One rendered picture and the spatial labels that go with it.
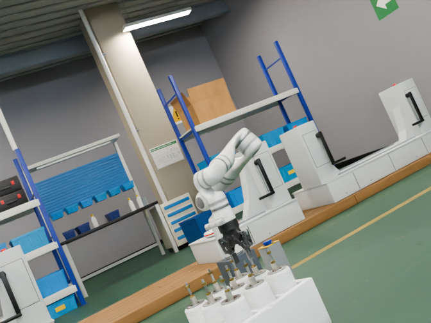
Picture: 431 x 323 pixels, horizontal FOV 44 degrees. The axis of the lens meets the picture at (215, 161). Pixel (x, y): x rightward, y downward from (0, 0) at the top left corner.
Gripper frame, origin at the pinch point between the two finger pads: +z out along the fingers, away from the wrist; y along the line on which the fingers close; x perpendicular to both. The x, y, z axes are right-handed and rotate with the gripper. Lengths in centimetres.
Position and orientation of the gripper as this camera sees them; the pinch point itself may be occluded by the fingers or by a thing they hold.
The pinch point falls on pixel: (242, 257)
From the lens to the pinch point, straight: 192.2
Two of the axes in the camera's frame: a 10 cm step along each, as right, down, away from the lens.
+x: -6.2, 2.5, -7.5
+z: 4.1, 9.1, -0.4
